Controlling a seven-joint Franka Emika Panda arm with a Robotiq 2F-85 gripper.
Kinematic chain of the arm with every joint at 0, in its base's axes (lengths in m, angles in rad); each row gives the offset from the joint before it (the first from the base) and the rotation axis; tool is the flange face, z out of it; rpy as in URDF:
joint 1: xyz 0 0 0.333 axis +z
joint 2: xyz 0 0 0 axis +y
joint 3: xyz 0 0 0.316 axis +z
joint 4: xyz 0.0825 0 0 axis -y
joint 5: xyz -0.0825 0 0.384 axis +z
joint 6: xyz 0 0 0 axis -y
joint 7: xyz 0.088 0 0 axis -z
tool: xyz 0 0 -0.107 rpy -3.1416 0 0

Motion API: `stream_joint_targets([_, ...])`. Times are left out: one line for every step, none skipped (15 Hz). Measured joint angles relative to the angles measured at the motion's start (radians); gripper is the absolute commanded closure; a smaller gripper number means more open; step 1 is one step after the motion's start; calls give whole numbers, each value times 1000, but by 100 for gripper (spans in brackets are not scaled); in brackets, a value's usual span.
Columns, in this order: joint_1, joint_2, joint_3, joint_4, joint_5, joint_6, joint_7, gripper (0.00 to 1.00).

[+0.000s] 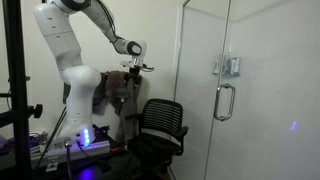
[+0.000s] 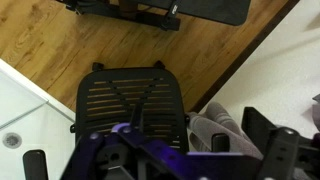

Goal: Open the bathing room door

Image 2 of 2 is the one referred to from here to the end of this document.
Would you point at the round shower drain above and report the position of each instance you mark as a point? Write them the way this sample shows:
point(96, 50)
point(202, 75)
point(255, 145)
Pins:
point(12, 140)

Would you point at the grey towel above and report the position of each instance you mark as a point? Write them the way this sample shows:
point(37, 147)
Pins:
point(216, 120)

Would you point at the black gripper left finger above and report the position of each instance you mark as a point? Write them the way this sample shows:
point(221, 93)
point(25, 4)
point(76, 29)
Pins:
point(137, 118)

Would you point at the black equipment base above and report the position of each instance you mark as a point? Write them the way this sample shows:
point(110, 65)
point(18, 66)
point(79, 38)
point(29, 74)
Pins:
point(163, 13)

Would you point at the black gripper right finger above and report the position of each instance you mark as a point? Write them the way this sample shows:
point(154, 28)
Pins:
point(257, 127)

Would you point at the black slatted office chair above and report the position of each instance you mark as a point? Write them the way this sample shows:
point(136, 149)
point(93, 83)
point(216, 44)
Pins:
point(107, 97)

